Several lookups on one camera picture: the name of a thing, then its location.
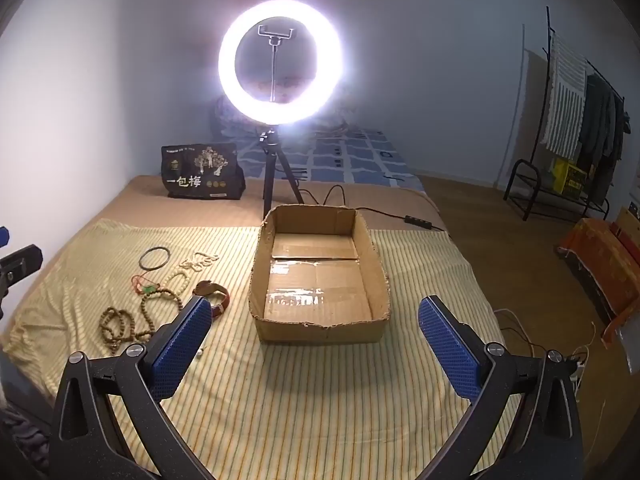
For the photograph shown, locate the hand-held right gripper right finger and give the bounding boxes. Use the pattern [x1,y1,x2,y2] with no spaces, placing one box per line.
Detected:
[419,296,586,480]

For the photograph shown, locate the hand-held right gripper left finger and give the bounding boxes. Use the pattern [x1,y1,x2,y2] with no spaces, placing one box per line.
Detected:
[47,296,213,480]

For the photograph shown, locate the light wooden bead necklace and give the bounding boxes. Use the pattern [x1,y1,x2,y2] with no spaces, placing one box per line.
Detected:
[139,287,185,338]

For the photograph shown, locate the red brown bracelet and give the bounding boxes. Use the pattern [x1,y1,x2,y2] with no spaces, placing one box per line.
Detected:
[192,282,232,318]

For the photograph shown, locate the red cord jade pendant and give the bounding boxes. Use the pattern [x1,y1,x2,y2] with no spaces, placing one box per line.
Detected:
[131,274,162,295]

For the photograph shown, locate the dark brown bead necklace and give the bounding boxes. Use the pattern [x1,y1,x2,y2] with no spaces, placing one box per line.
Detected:
[99,307,153,354]

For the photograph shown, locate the white bead bracelet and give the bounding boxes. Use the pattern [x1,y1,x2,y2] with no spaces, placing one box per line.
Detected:
[165,252,221,301]

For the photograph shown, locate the black bangle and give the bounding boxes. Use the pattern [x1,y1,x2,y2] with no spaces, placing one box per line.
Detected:
[139,247,170,271]

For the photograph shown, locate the cardboard box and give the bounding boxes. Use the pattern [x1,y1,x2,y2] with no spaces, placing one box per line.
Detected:
[248,203,391,345]

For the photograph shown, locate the white power strip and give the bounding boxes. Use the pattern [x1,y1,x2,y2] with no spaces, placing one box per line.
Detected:
[570,350,587,391]

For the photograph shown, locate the yellow striped cloth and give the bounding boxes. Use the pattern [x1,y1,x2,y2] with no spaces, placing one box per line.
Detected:
[2,217,516,480]

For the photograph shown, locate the black printed box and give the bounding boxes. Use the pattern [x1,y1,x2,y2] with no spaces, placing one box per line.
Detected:
[161,142,246,201]

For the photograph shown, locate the grey knit garment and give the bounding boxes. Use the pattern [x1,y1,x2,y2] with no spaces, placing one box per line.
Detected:
[0,350,56,480]

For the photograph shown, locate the black clothes rack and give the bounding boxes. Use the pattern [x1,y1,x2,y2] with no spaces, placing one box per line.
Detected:
[502,7,629,223]

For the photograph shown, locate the black tripod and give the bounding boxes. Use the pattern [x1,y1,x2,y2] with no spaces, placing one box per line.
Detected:
[256,129,306,221]

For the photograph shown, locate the yellow box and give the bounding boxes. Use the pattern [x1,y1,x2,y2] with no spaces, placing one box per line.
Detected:
[550,157,589,196]

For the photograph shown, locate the blue patterned blanket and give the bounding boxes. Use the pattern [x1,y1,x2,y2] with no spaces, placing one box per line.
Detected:
[235,127,427,193]

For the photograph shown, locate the dark hanging clothes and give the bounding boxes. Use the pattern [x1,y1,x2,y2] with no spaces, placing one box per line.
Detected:
[577,75,632,206]

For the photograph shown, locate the striped towel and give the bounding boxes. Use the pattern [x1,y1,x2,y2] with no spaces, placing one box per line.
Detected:
[542,32,589,154]

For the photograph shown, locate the phone holder clamp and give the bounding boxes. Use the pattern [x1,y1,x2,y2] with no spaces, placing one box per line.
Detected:
[257,24,299,103]

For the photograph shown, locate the white cable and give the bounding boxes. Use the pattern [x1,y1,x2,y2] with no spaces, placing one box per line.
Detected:
[494,309,597,361]

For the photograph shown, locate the black power cable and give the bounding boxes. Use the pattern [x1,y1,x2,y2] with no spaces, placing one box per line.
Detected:
[295,185,447,233]

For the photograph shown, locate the ring light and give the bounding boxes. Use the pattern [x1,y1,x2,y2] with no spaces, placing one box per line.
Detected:
[217,0,344,126]

